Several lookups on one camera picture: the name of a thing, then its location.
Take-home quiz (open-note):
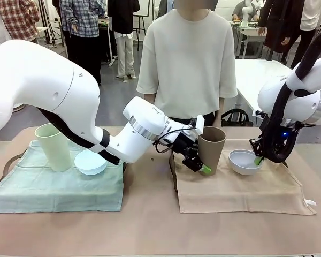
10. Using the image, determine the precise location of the black left arm cable sleeve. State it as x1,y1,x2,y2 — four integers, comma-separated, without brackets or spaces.
37,107,122,165

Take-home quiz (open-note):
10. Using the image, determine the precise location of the green cloth mat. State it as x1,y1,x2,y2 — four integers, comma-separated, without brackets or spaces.
0,140,125,214

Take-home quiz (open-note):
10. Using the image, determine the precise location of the thin black left camera cable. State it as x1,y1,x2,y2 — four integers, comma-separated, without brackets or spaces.
152,125,197,155

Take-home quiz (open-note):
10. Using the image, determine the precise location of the person in long black coat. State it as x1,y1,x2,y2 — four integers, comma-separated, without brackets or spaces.
257,0,306,55

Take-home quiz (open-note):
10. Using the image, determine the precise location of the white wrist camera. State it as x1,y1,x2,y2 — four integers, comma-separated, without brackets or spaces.
189,114,206,135
252,109,271,119

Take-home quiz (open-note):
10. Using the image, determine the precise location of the person in blue plaid shirt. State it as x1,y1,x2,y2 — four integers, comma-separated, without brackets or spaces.
52,0,103,87

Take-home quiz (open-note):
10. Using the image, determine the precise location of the person in dark jacket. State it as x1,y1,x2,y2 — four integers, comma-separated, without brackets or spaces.
156,0,178,14

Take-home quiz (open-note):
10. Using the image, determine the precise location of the black bag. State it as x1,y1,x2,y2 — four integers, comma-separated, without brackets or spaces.
220,108,254,127

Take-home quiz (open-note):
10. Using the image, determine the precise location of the person in black top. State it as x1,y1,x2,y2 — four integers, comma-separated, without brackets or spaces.
107,0,141,79

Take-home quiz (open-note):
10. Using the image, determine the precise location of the person in cream shirt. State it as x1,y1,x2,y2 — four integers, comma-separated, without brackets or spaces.
136,0,238,127

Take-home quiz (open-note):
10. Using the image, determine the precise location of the grey background desk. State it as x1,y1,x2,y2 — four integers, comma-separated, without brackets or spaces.
232,19,269,61

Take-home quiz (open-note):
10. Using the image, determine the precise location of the black arm cable sleeve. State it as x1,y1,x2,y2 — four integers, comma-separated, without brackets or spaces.
261,25,321,164
37,107,122,165

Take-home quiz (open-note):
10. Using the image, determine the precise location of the person's left forearm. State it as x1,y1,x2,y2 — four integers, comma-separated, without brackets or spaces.
217,96,224,127

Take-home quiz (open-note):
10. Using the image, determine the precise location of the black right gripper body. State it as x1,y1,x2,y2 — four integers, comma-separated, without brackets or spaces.
272,125,295,155

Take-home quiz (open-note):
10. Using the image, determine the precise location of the black right arm cable sleeve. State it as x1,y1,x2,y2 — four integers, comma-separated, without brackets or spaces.
261,25,321,164

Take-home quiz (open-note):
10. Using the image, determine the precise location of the person in white shirt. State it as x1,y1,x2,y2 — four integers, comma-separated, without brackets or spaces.
289,0,321,69

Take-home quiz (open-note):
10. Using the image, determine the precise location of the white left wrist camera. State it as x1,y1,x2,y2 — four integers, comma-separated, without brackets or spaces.
189,114,206,135

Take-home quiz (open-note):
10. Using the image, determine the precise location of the black easel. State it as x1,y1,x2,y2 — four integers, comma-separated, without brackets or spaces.
133,14,149,52

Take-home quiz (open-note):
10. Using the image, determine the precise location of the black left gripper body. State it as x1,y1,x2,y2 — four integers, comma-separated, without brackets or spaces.
173,130,202,162

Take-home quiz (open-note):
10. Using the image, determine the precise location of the person in red plaid shirt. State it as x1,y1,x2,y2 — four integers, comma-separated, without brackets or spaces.
0,0,41,44

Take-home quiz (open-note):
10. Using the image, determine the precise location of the white bowl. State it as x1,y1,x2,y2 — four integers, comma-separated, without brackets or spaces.
227,149,264,176

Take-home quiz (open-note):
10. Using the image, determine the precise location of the pale green tall cup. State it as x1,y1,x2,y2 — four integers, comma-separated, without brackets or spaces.
34,123,71,172

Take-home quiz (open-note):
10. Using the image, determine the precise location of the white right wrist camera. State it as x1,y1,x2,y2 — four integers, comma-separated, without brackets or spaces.
252,109,271,119

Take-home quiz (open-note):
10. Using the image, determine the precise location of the dark brown serving tray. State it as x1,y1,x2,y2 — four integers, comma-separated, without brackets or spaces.
0,154,129,188
169,152,290,194

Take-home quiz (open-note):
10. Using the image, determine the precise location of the whiteboard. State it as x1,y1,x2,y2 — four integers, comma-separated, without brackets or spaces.
135,0,151,17

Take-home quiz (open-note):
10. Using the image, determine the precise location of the light blue bowl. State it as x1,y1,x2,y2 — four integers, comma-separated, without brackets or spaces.
74,149,108,176

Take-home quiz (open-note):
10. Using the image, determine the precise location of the brown tall cup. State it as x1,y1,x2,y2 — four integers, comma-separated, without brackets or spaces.
197,126,227,177

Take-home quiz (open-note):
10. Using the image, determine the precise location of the white side table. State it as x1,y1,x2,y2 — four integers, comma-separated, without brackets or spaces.
233,59,295,127

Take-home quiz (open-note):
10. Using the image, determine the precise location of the beige cloth mat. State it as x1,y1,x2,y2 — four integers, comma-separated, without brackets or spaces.
169,146,318,216

